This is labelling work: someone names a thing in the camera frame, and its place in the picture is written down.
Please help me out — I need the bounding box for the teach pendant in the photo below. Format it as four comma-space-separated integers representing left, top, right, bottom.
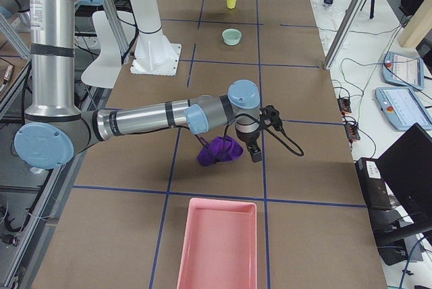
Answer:
375, 87, 429, 131
382, 51, 425, 91

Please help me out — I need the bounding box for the yellow plastic cup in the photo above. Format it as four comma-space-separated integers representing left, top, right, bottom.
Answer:
226, 0, 237, 9

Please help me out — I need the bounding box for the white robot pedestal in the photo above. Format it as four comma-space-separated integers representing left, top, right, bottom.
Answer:
130, 0, 182, 76

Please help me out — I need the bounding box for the purple microfiber cloth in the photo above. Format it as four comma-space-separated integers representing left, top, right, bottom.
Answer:
197, 136, 244, 166

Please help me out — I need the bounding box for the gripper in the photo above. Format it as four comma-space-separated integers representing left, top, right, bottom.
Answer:
235, 122, 261, 163

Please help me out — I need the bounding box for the far teach pendant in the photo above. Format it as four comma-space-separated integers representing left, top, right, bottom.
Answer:
382, 51, 425, 91

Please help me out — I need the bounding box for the near teach pendant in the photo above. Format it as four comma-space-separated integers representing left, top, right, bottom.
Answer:
375, 87, 429, 131

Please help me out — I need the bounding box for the aluminium frame post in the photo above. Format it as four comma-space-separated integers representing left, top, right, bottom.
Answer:
323, 0, 365, 70

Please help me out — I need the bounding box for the pink plastic tray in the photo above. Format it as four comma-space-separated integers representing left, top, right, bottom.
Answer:
177, 198, 258, 288

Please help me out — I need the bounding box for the orange black connector block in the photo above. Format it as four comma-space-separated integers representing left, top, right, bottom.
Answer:
337, 97, 352, 115

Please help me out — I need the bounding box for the mint green bowl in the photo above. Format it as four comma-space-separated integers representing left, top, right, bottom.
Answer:
221, 28, 242, 46

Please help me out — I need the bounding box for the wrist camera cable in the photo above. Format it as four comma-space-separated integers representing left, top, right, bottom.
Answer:
222, 113, 304, 159

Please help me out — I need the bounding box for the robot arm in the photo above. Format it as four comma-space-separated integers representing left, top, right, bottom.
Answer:
13, 0, 263, 169

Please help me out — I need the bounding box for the black monitor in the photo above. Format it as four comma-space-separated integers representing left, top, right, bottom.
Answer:
377, 123, 431, 219

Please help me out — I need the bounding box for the black computer box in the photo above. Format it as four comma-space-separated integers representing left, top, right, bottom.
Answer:
355, 157, 392, 211

